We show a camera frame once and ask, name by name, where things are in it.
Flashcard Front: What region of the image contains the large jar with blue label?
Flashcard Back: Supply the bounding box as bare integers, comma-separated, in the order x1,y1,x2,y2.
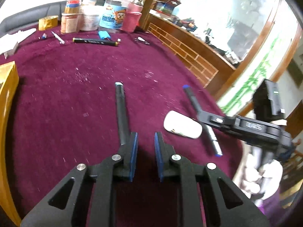
98,0,133,30

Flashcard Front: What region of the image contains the green bamboo wall decal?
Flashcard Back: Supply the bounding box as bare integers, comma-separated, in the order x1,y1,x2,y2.
221,37,278,114

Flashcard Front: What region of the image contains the grey marker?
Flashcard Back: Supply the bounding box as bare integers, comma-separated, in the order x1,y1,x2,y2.
115,82,130,146

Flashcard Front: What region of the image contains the colourful printed box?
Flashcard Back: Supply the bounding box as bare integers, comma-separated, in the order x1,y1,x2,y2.
163,0,181,15

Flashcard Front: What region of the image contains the wooden sideboard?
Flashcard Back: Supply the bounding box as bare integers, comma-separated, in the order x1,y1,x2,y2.
138,0,237,88

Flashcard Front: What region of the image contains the white foam glider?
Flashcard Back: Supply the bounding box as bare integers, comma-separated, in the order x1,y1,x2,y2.
0,28,37,55

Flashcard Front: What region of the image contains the person's right hand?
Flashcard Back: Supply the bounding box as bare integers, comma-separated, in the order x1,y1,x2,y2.
240,147,284,202

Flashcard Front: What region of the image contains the person's right forearm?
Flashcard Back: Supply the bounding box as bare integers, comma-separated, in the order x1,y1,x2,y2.
258,189,284,218

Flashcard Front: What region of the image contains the marker with blue cap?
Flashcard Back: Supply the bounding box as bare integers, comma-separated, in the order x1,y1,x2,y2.
183,84,223,158

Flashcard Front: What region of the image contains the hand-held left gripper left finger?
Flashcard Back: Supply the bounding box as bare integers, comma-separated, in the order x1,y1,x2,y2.
20,132,139,227

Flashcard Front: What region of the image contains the white jar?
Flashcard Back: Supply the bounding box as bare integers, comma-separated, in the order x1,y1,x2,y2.
80,5,101,32

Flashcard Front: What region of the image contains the pink jar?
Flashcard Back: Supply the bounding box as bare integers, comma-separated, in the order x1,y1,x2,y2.
121,0,145,32

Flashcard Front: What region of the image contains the brown jar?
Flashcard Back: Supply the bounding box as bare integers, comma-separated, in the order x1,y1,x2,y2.
60,12,80,34

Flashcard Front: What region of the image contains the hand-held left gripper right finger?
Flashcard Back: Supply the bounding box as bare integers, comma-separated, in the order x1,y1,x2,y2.
154,132,270,227

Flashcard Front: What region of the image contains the gold tape roll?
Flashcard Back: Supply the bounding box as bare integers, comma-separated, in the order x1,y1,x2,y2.
38,15,59,31

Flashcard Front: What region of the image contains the dark grey sofa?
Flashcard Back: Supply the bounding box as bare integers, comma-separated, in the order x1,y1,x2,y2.
0,0,67,37

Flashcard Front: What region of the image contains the gold box with white lining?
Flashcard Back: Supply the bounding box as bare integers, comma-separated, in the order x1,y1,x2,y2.
0,61,23,226

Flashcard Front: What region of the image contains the plain white bottle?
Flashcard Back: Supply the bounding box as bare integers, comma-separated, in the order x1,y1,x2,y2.
163,110,203,139

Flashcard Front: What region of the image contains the metal clip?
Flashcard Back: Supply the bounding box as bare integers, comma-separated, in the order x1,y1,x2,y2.
134,37,151,46

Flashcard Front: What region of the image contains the long black marker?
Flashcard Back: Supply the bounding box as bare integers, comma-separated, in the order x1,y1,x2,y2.
72,37,119,48

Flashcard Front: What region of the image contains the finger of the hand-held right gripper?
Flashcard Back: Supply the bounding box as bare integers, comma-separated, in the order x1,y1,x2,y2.
198,110,236,133

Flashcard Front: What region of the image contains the jar with blue red lid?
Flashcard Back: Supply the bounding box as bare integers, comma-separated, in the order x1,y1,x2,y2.
65,0,81,15

